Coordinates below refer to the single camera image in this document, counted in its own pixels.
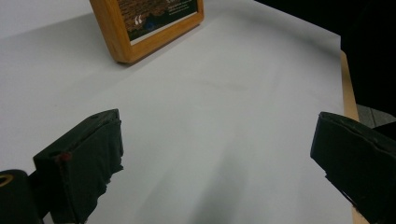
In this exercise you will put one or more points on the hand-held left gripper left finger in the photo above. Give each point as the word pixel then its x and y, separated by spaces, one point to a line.
pixel 84 161

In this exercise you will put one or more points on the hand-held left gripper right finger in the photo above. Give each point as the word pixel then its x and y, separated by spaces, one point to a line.
pixel 358 161

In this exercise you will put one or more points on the wooden photo frame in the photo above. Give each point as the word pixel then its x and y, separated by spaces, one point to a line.
pixel 121 34

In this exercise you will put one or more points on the white table mat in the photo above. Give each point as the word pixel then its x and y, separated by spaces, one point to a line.
pixel 202 124

